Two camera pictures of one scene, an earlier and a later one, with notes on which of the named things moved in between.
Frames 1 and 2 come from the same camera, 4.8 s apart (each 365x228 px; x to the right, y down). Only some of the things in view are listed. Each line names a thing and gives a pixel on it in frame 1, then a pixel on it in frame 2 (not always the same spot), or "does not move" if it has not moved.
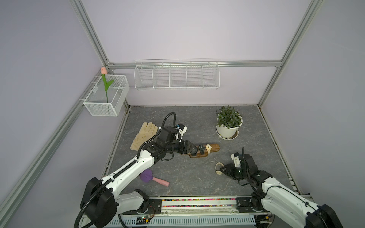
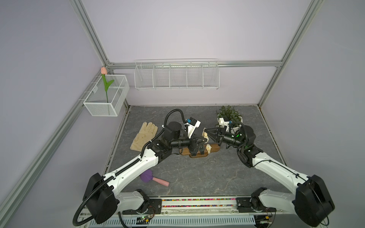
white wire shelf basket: x=177 y=74 does not move
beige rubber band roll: x=218 y=172 to x=204 y=134
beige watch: x=208 y=147 does not move
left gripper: x=184 y=148 to x=203 y=139
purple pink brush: x=146 y=175 does not move
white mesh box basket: x=108 y=96 does not move
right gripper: x=228 y=169 to x=219 y=132
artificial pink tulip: x=104 y=71 does not move
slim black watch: x=201 y=148 does not move
